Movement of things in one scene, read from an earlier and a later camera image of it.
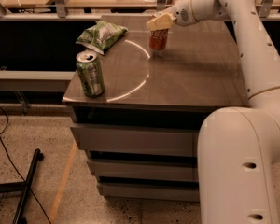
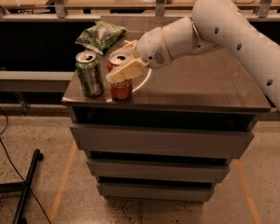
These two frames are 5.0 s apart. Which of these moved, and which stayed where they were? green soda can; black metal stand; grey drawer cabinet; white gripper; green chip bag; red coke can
Moved: red coke can; white gripper
Stayed: black metal stand; green chip bag; grey drawer cabinet; green soda can
